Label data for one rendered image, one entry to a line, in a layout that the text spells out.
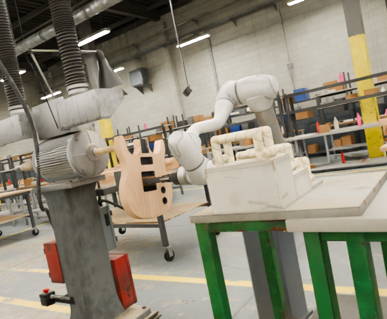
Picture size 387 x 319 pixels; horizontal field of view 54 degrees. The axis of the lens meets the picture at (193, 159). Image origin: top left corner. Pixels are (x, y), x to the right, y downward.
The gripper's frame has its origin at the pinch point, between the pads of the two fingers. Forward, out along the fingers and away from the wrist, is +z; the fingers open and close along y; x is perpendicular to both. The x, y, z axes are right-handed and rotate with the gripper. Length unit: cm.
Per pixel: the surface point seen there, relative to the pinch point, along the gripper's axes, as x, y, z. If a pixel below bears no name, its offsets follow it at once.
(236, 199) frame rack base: -11, -26, -62
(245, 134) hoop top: 11, -27, -70
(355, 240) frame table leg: -27, -22, -98
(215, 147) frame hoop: 8, -27, -57
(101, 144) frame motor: 23.5, -0.8, 30.5
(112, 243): -34, 15, 50
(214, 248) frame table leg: -29, -20, -46
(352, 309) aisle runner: -95, 100, -60
